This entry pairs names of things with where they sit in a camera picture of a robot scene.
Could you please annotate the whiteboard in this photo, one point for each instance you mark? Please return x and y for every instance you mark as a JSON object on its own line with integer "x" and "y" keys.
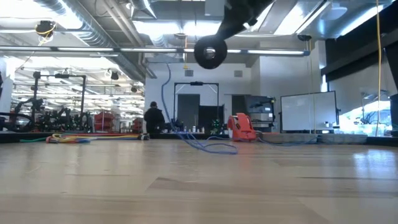
{"x": 308, "y": 112}

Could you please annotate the grey tool case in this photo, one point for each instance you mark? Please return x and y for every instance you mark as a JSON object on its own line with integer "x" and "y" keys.
{"x": 342, "y": 139}

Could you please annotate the black equipment cabinet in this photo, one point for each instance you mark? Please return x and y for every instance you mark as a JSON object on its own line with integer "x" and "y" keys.
{"x": 261, "y": 109}

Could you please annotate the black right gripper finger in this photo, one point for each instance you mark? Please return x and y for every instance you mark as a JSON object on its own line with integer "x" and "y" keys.
{"x": 234, "y": 28}

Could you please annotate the black ceiling camera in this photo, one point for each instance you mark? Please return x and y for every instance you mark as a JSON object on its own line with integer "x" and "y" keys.
{"x": 304, "y": 37}

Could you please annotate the person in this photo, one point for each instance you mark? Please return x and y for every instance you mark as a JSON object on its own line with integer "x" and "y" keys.
{"x": 154, "y": 119}

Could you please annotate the black rig frame with arms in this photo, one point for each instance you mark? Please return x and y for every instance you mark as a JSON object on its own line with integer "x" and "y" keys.
{"x": 83, "y": 93}

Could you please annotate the long light bar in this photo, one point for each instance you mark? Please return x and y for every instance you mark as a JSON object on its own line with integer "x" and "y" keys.
{"x": 149, "y": 49}

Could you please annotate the black rig frame with camera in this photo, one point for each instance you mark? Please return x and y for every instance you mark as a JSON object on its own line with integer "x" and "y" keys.
{"x": 196, "y": 83}

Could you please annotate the red tape dispenser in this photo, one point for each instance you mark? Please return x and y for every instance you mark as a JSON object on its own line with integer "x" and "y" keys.
{"x": 244, "y": 124}

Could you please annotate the red tool cart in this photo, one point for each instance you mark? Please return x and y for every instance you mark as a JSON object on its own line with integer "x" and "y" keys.
{"x": 104, "y": 121}
{"x": 137, "y": 124}

